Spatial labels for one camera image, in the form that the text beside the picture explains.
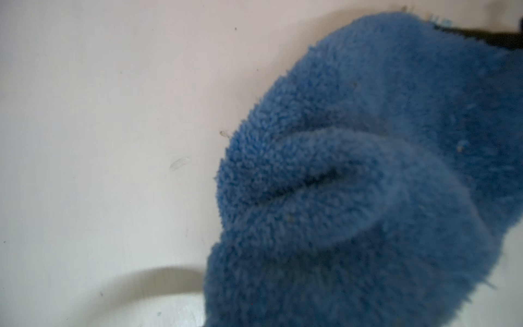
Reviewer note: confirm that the blue microfiber rag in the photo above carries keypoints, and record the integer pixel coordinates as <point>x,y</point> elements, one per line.
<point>374,183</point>

